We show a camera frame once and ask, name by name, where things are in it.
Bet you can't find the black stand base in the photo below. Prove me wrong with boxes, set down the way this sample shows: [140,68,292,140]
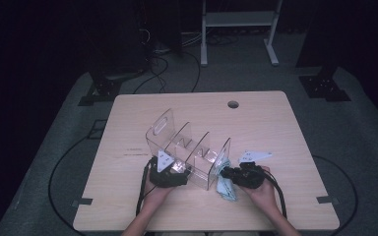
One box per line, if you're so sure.
[298,65,352,102]
[78,70,146,107]

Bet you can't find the white cables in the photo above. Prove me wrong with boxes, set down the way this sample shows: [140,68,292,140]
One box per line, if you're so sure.
[179,29,205,47]

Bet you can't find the person's right hand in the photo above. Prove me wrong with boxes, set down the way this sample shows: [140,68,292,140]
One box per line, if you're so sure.
[240,166,280,214]

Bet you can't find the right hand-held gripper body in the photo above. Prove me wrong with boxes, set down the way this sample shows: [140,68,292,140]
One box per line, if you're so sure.
[229,149,274,190]

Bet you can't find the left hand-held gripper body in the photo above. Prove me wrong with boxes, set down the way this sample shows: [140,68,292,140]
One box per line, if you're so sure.
[149,149,186,189]

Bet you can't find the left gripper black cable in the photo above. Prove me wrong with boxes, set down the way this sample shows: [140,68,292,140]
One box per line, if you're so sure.
[136,158,155,216]

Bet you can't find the black cable bundle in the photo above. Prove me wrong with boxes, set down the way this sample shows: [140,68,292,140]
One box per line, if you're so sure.
[206,31,241,47]

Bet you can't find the light blue cloth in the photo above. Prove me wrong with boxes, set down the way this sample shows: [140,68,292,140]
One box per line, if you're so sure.
[215,156,239,203]

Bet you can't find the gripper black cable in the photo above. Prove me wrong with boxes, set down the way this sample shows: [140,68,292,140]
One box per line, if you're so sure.
[136,158,155,216]
[262,170,288,219]

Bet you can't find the white metal stand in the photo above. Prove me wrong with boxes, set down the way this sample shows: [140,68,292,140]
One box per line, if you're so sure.
[200,0,284,68]

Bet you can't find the black floor cable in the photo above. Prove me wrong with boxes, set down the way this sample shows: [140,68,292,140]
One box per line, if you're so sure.
[311,154,359,236]
[132,56,170,95]
[47,135,91,236]
[181,50,202,93]

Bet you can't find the person's left hand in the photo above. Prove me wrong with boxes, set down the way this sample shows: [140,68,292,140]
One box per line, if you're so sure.
[143,170,175,207]

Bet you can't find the clear acrylic divided organizer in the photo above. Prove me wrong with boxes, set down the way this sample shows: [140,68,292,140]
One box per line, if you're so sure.
[145,107,232,191]

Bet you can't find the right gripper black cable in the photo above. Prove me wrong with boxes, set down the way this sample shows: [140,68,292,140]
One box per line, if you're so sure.
[262,170,288,219]

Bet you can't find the black tape strip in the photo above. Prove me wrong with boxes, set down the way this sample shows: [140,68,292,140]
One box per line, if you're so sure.
[316,195,340,205]
[71,197,94,208]

